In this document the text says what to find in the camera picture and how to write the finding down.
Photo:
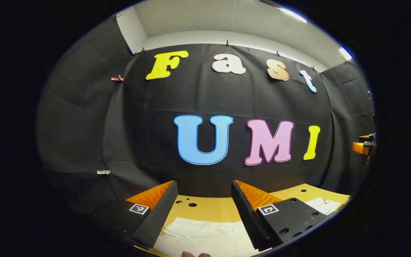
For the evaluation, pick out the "black backdrop cloth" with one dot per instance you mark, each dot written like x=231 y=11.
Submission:
x=205 y=96

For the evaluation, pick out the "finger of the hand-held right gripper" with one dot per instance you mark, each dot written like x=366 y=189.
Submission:
x=359 y=147

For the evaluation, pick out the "white clip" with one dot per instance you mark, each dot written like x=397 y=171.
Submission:
x=103 y=172

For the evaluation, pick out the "ceiling light strip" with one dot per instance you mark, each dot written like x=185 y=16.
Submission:
x=293 y=15
x=345 y=53

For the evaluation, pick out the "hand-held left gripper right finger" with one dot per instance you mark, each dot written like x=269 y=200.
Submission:
x=244 y=214

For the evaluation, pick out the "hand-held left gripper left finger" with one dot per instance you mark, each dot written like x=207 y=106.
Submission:
x=162 y=210

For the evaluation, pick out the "white jeans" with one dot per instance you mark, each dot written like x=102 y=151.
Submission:
x=205 y=237

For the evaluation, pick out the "copper clip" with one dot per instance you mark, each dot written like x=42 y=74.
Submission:
x=117 y=78

